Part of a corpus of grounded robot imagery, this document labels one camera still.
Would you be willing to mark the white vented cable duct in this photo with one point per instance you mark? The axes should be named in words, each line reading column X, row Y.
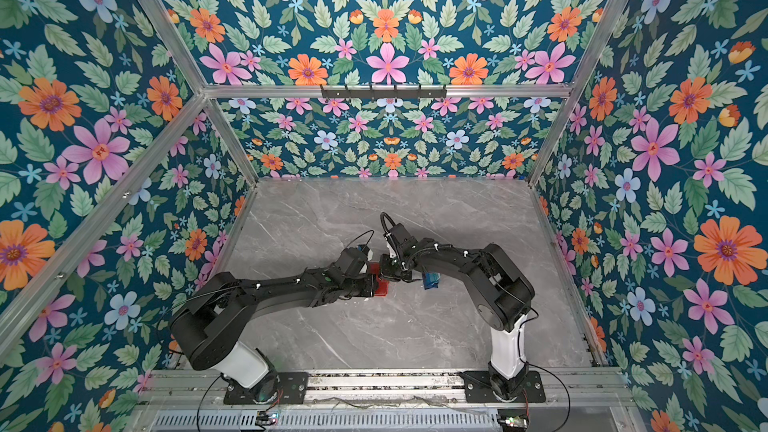
column 327, row 420

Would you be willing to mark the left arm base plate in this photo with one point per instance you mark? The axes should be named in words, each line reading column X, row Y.
column 276, row 388

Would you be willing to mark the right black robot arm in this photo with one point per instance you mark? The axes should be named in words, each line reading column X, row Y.
column 500, row 293

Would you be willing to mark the red leather card holder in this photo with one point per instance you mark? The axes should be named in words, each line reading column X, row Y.
column 380, row 285

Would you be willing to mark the black hook rack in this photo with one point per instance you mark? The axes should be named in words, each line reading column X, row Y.
column 371, row 92

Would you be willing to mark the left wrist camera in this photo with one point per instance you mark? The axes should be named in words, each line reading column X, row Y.
column 360, row 253

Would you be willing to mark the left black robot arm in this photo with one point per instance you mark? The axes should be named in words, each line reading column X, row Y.
column 208, row 327

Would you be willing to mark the aluminium mounting rail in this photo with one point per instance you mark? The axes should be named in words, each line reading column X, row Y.
column 577, row 387

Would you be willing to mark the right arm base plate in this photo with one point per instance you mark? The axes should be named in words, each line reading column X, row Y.
column 484, row 387

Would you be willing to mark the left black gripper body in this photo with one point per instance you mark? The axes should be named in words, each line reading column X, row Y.
column 363, row 286

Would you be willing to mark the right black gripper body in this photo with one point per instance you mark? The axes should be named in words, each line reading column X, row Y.
column 393, row 268

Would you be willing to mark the blue card tray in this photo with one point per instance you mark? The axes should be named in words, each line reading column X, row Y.
column 430, row 280

